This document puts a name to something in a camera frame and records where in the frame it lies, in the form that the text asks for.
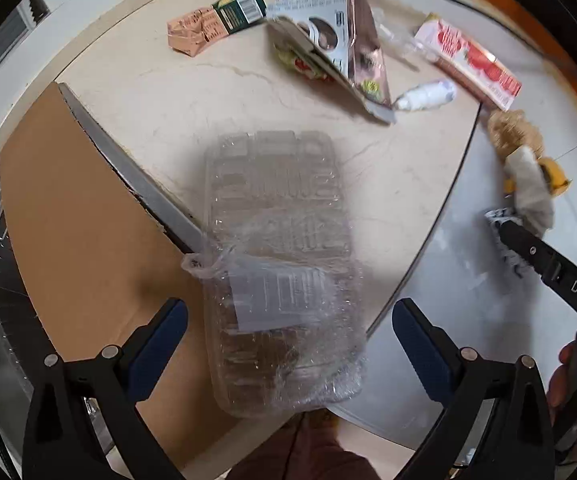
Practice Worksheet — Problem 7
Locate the brown crumpled paper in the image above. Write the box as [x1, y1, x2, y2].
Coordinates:
[487, 109, 545, 157]

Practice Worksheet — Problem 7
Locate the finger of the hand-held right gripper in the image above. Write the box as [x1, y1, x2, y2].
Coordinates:
[498, 220, 564, 286]

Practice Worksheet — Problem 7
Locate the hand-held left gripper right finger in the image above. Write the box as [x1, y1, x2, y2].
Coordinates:
[391, 297, 556, 480]

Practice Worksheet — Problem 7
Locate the clear plastic bag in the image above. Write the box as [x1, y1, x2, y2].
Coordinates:
[371, 7, 434, 71]

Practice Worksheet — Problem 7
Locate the black and white patterned wrapper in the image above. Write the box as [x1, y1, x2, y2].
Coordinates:
[485, 206, 531, 278]

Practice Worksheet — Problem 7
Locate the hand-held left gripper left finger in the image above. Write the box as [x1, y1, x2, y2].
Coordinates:
[22, 297, 189, 480]

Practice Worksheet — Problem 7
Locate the green and brown drink carton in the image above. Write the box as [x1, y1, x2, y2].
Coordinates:
[167, 0, 268, 56]

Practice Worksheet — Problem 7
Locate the rolled translucent plastic wrapper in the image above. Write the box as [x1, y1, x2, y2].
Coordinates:
[394, 79, 456, 112]

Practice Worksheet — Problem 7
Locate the silver and pink snack bag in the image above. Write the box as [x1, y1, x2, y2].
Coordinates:
[266, 0, 398, 125]

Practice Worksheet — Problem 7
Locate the yellow round object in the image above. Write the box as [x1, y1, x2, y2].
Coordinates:
[504, 156, 571, 198]

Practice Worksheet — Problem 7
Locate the person's right hand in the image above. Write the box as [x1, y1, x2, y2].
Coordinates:
[545, 341, 577, 443]

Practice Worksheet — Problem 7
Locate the green and white snack packet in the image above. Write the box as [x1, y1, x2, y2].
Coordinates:
[277, 42, 336, 82]

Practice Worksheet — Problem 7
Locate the beige paper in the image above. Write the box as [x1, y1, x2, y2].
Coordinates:
[505, 146, 555, 237]

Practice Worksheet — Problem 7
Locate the brown cardboard box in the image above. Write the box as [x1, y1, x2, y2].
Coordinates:
[0, 81, 249, 476]

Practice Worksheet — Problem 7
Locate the strawberry milk carton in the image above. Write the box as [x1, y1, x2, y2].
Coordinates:
[413, 14, 523, 112]

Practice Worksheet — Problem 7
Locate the clear plastic clamshell tray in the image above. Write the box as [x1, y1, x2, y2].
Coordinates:
[203, 130, 369, 418]

